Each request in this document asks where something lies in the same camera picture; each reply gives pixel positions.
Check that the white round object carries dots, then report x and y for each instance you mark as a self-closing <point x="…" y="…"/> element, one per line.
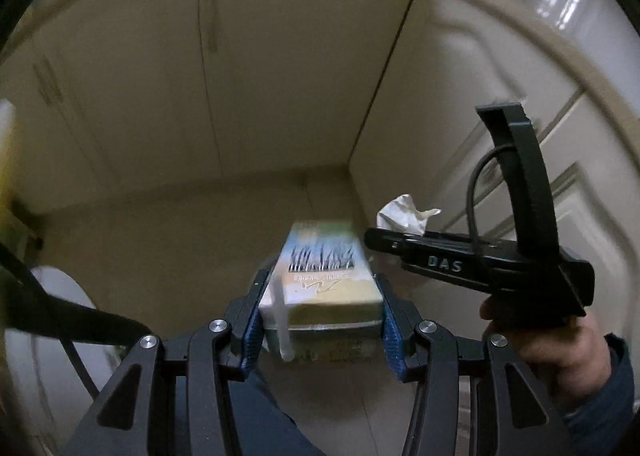
<point x="30" y="386"/>

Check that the green white drink carton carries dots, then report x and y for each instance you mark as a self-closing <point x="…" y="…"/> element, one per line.
<point x="325" y="286"/>

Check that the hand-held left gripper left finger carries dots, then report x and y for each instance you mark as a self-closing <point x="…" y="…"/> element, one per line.
<point x="252" y="336"/>

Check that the person's leg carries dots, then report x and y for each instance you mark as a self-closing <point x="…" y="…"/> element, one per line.
<point x="265" y="416"/>

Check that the cream kitchen cabinet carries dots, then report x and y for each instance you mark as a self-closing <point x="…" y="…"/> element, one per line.
<point x="275" y="85"/>

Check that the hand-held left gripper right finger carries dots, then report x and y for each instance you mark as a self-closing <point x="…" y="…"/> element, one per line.
<point x="392" y="341"/>

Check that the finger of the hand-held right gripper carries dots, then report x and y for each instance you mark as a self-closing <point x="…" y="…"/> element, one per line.
<point x="447" y="236"/>
<point x="400" y="243"/>

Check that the white tissue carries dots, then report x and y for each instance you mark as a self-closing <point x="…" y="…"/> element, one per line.
<point x="400" y="213"/>

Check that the person's right forearm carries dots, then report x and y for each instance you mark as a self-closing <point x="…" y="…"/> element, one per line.
<point x="605" y="411"/>

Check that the person's right hand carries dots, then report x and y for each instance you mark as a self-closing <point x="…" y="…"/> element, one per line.
<point x="550" y="361"/>

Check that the yellow white object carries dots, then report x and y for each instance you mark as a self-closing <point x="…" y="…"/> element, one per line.
<point x="6" y="160"/>

